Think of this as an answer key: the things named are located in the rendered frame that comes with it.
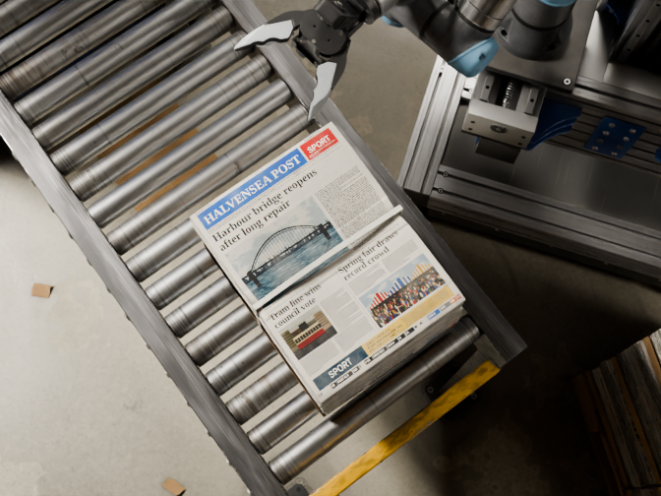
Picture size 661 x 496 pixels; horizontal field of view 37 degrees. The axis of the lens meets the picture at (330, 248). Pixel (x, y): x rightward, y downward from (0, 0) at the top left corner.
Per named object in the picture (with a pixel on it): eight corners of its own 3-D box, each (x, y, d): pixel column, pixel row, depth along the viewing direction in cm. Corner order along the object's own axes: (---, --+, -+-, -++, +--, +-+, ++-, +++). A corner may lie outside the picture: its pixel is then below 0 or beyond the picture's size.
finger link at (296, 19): (267, 48, 146) (325, 41, 148) (268, 44, 145) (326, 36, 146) (262, 19, 147) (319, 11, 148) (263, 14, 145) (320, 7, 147)
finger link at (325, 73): (324, 132, 150) (332, 74, 151) (328, 121, 144) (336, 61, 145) (304, 129, 149) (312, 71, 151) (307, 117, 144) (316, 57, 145)
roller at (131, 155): (279, 76, 197) (277, 64, 193) (80, 210, 190) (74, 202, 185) (265, 57, 198) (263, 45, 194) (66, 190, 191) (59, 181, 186)
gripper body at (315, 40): (322, 82, 153) (375, 31, 155) (328, 62, 144) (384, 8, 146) (286, 47, 153) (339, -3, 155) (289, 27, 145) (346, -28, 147)
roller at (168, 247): (337, 150, 193) (337, 140, 189) (137, 289, 186) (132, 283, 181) (323, 130, 194) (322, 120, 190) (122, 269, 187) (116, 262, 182)
